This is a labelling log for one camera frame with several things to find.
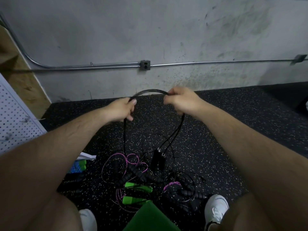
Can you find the person's right hand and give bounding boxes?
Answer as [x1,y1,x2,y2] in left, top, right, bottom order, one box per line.
[163,86,209,118]

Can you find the person's left hand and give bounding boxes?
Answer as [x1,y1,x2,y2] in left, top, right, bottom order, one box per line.
[102,98,138,124]

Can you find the black foam-handled jump rope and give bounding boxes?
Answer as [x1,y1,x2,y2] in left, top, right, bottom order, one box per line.
[123,89,186,172]

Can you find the blue green-handled jump rope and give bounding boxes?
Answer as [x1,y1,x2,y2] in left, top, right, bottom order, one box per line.
[70,159,88,174]

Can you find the pile of jump ropes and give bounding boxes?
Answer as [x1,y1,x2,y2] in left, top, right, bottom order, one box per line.
[101,151,208,215]

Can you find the white pegboard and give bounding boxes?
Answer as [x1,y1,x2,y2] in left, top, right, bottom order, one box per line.
[0,73,48,154]

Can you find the person's right forearm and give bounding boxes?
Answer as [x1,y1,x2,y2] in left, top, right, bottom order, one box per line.
[197,102,308,231]

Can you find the person's left forearm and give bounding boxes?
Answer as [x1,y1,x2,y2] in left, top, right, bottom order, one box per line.
[0,108,112,231]

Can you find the white pegboard stand foot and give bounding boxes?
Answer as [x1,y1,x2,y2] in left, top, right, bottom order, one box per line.
[77,152,97,161]

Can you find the metal conduit pipe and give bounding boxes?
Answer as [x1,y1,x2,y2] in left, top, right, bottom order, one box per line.
[0,14,308,71]

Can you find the white right shoe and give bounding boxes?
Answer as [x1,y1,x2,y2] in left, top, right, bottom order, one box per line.
[204,194,230,231]

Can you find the white shoe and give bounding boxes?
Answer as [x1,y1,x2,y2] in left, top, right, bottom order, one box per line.
[204,194,230,231]
[78,208,98,231]

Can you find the white left shoe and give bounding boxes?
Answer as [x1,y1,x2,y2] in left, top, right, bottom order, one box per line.
[78,208,98,231]

